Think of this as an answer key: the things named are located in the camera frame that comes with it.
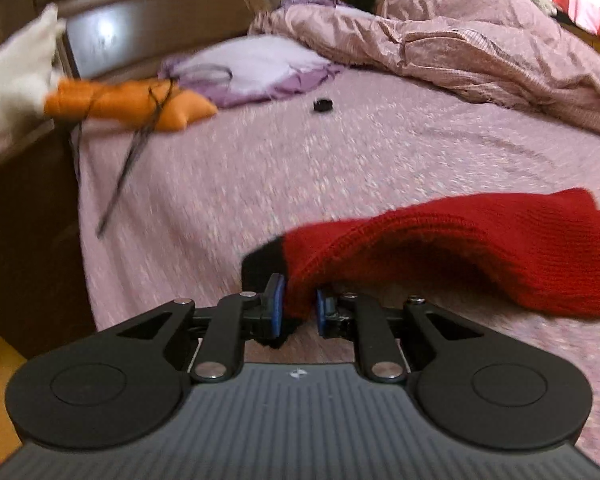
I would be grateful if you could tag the pink floral quilt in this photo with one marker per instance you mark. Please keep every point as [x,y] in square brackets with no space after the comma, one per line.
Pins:
[455,45]

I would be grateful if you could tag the pink floral bedsheet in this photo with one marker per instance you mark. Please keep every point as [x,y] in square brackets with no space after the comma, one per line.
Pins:
[280,170]

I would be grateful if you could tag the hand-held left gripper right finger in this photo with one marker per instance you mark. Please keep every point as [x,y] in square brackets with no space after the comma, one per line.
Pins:
[321,310]

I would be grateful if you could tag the red knit cardigan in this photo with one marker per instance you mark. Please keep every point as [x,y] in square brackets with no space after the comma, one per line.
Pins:
[455,245]

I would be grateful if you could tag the dark wooden nightstand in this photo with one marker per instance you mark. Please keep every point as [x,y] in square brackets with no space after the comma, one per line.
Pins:
[30,250]

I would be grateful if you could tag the pink and white curtain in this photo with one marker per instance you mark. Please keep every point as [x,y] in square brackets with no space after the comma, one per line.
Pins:
[590,5]

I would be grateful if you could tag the white cloth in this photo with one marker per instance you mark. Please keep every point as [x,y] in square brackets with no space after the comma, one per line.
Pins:
[10,75]

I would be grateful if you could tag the brown wooden headboard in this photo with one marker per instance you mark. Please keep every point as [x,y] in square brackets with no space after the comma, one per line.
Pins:
[155,15]

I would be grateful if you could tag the orange cushion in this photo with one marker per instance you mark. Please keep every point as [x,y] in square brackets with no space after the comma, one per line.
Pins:
[120,102]

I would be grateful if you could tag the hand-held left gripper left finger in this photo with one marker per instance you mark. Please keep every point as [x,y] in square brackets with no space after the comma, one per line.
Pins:
[277,305]

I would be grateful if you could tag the lilac ruffled pillow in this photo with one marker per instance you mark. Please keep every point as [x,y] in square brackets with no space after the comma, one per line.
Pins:
[250,67]
[310,1]

